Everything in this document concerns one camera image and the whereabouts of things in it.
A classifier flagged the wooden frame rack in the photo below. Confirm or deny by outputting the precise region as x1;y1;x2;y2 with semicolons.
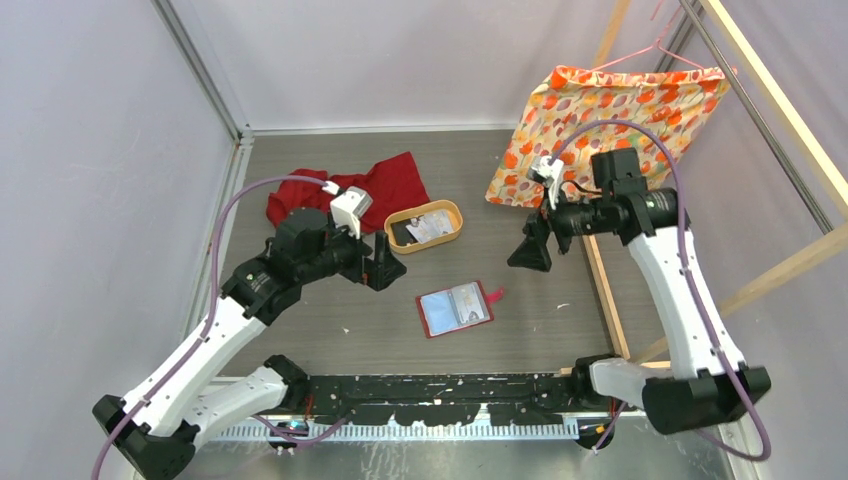
559;0;848;376

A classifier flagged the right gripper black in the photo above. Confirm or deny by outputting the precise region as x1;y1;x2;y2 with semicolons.
508;181;611;270

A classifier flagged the yellow oval tray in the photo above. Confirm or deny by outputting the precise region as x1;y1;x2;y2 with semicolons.
384;200;464;254

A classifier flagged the red card holder wallet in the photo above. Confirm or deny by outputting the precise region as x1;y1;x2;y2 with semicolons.
415;280;505;339

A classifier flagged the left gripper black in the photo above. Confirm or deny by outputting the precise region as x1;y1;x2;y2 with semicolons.
298;211;405;289

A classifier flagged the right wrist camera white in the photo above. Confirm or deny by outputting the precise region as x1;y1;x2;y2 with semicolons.
527;155;565;210

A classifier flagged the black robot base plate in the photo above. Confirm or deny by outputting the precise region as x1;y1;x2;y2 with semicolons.
243;374;639;429

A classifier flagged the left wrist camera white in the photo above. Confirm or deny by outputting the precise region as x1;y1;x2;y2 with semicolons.
322;181;373;240

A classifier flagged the aluminium frame rail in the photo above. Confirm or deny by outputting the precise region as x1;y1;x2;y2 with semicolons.
139;0;848;480

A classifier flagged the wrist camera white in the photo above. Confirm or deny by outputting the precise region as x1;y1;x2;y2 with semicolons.
322;181;373;240
527;155;565;210

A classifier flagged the white VIP card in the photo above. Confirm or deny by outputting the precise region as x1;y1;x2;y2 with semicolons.
405;210;455;243

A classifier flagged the red cloth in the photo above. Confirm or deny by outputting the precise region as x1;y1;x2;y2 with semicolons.
265;152;430;234

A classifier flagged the floral fabric bag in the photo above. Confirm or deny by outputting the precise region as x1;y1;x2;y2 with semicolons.
485;66;731;207

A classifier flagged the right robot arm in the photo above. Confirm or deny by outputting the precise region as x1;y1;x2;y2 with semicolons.
507;148;771;434

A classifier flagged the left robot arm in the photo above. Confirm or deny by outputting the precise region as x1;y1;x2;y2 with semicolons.
93;208;407;479

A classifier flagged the pink clothes hanger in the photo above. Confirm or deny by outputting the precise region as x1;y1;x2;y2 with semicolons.
590;1;708;72

